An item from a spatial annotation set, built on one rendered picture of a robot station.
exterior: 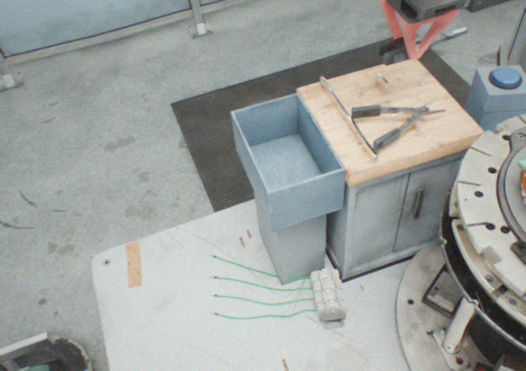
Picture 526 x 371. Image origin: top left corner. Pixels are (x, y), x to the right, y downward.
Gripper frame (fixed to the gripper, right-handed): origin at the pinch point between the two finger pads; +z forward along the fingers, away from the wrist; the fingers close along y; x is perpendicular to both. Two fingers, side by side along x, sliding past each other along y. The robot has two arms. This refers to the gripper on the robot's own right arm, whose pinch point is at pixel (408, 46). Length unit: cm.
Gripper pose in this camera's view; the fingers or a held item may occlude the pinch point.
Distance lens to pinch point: 69.9
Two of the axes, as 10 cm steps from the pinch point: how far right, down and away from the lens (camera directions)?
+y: 3.6, 7.1, -6.1
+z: 0.6, 6.4, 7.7
